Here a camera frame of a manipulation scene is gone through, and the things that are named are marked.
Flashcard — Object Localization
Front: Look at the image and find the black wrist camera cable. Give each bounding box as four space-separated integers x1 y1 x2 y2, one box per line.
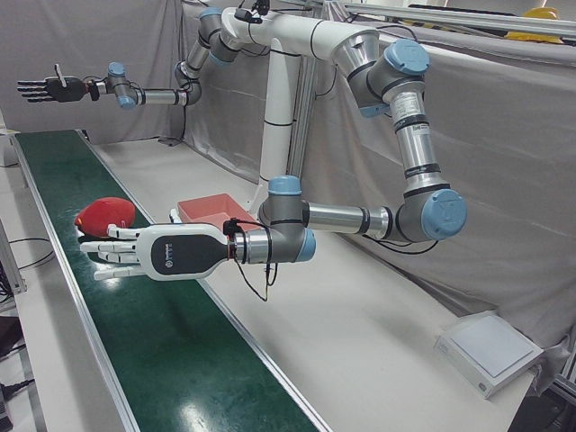
231 256 280 302

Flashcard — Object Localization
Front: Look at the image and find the yellow hard hat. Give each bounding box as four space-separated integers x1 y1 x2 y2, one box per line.
521 6 562 22
503 30 564 45

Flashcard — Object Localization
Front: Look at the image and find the pink plastic basket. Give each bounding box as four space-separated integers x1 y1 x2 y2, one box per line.
177 193 261 235

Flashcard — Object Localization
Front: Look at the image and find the white conveyor control box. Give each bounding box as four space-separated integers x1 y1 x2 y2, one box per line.
0 128 19 167

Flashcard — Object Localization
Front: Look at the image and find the grey backdrop curtain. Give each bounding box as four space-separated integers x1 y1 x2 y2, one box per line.
0 0 576 365

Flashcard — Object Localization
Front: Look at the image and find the black head camera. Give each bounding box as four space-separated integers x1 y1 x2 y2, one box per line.
233 0 271 24

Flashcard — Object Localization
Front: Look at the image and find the green conveyor belt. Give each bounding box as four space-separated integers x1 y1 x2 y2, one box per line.
13 129 334 432

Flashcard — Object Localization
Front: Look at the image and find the white robot torso mount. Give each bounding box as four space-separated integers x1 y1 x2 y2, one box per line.
220 6 383 212

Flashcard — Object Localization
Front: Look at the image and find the robot dexterous hand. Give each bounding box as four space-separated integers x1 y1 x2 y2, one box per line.
79 209 230 283
16 64 89 104

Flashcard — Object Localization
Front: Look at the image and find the white flat box device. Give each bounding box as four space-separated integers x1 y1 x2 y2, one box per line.
434 314 544 400

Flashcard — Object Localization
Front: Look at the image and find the red plush toy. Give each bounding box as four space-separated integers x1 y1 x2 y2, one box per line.
74 196 137 239

